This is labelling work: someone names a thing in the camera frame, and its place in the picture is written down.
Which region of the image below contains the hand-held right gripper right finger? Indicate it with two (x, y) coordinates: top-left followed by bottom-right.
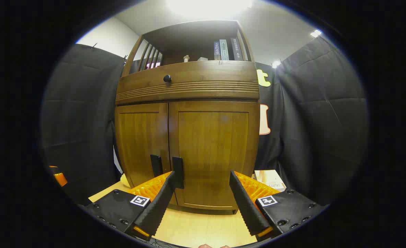
(229, 170), (329, 241)

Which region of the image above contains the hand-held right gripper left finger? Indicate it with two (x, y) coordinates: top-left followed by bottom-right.
(86, 171), (176, 241)

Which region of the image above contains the wooden shoe cabinet door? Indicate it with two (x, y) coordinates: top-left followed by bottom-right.
(115, 103), (170, 188)
(168, 101), (260, 210)

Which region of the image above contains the wooden double-door shoe cabinet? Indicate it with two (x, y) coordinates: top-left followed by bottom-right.
(115, 20), (260, 215)

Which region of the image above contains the cream cover book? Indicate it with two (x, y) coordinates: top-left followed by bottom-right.
(254, 169), (287, 192)

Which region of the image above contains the black backdrop cloth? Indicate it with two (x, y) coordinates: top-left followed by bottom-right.
(41, 34), (368, 207)

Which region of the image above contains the pale grey book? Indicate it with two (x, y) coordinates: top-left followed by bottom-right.
(219, 39), (229, 61)

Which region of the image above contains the large ceiling light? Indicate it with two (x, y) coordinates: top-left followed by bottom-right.
(167, 0), (253, 18)

